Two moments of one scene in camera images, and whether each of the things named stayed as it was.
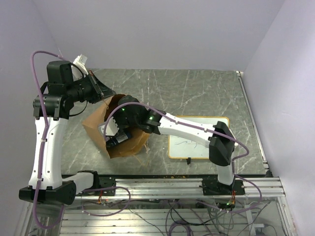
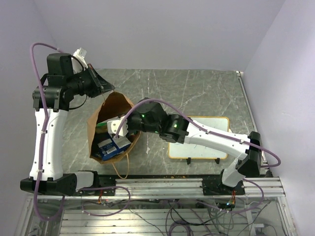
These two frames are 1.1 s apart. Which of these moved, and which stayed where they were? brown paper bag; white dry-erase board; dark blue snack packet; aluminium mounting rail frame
Moved: brown paper bag; dark blue snack packet
Stayed: aluminium mounting rail frame; white dry-erase board
